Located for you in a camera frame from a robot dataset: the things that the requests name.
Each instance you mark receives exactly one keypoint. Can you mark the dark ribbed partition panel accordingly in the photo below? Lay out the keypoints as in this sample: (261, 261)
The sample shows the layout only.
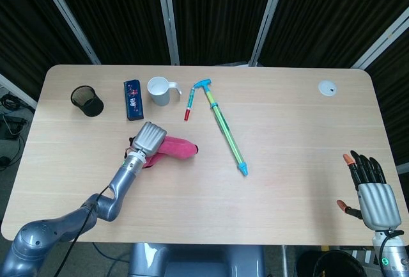
(394, 104)
(220, 14)
(329, 14)
(112, 14)
(25, 27)

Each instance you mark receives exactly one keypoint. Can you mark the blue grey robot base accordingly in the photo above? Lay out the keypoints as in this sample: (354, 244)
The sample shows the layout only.
(195, 261)

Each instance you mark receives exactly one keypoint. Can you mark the black trash bin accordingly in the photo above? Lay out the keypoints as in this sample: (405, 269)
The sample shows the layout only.
(338, 264)

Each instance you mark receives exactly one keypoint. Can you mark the dark blue printed box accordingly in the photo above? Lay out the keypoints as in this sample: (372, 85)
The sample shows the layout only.
(132, 101)

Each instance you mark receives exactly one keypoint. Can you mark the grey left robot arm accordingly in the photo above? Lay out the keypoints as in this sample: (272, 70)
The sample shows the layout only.
(118, 190)

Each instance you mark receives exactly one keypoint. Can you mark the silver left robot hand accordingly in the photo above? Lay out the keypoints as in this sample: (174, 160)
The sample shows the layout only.
(149, 137)

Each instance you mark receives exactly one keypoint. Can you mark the green and blue water pump toy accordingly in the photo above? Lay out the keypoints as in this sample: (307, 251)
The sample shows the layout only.
(223, 126)

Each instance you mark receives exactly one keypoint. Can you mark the black mesh pen holder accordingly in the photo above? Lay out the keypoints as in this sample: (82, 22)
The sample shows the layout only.
(92, 107)

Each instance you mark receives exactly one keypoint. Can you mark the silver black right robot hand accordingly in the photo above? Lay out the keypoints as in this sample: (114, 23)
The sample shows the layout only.
(378, 203)

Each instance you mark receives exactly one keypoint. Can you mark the pink microfibre cloth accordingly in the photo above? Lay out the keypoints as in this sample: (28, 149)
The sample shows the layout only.
(179, 149)

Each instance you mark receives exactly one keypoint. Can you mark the marker pen with red cap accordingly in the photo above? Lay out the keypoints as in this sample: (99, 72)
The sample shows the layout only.
(187, 114)

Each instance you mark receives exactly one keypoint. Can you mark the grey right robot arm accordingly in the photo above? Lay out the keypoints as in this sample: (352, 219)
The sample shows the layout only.
(394, 254)

